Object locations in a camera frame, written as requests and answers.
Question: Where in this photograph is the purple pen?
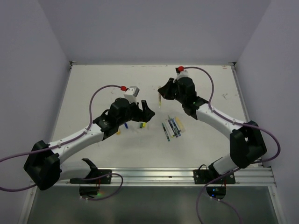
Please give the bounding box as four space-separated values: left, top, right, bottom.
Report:
170 119 179 137

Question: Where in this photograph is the blue pen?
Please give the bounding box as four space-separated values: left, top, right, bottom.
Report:
171 118 181 136

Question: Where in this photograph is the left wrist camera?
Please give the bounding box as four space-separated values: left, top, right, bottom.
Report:
124 86 140 104

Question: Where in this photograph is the green capped white marker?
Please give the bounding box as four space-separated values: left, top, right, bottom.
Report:
165 119 176 137

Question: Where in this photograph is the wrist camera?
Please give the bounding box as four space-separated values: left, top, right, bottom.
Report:
176 70 189 80
124 86 140 104

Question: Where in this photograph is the dark green clear highlighter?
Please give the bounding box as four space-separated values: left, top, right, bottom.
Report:
161 122 170 142

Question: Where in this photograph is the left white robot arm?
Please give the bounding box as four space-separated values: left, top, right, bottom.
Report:
24 98 155 190

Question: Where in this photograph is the olive yellow highlighter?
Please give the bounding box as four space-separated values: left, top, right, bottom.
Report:
158 86 162 109

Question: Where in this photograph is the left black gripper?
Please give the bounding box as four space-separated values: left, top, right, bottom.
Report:
117 98 154 126

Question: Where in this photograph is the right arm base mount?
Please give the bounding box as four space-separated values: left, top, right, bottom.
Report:
193 164 236 200

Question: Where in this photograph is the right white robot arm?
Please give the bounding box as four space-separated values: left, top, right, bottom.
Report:
158 77 267 183

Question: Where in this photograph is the aluminium rail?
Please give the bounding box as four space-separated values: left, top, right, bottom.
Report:
56 167 276 187

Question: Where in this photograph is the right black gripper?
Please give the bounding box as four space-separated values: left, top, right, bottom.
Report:
159 77 186 104

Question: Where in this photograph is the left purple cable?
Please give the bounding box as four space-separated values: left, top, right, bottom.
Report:
0 84 128 192

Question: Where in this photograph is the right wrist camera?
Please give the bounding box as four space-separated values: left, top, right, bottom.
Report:
176 70 189 80

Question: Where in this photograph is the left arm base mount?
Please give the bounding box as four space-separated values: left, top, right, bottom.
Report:
70 158 112 200

